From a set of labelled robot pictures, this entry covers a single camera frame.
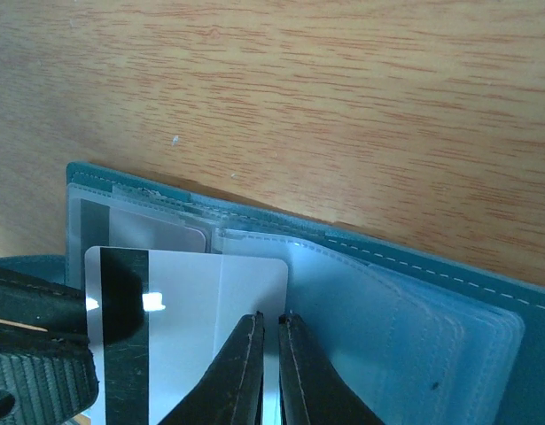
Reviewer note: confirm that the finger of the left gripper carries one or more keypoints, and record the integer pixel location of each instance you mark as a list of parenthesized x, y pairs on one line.
[(47, 372)]

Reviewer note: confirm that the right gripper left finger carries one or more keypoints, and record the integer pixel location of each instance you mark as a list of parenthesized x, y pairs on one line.
[(230, 391)]

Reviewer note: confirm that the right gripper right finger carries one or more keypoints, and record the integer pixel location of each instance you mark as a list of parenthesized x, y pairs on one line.
[(312, 391)]

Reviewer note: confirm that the teal leather card holder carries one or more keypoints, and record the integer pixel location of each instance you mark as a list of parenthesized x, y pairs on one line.
[(419, 339)]

